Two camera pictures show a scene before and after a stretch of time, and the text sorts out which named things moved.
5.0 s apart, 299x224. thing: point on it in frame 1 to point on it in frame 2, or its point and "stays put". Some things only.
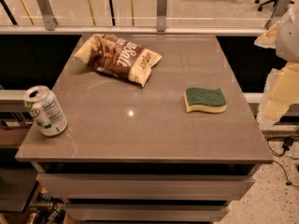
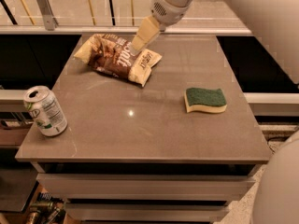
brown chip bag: x=119 y=58 stays put
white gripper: x=289 y=37 to x=167 y=12
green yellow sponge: x=205 y=99 stays put
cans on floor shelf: x=48 y=209 stays put
